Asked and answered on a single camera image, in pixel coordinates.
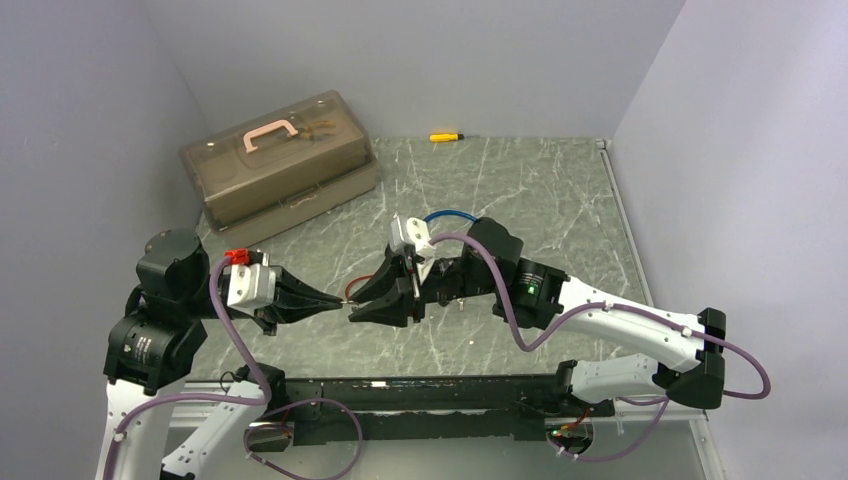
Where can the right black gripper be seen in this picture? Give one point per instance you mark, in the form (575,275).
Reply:
(396,310)

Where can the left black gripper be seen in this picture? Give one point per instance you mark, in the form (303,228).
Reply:
(294,299)

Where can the red cable lock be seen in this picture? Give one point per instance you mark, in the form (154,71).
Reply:
(354,286)

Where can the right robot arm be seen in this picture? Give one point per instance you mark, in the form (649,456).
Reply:
(673,355)

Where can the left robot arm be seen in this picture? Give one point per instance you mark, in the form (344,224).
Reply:
(156,429)

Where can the brown translucent tool box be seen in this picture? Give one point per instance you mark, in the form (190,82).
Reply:
(270,174)

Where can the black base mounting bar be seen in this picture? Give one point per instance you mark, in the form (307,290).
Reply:
(312,412)

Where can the blue cable lock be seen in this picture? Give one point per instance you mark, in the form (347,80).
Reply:
(450,213)

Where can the aluminium frame rail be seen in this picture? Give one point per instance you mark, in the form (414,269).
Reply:
(411,414)

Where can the yellow handled screwdriver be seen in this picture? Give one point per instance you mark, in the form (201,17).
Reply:
(446,137)

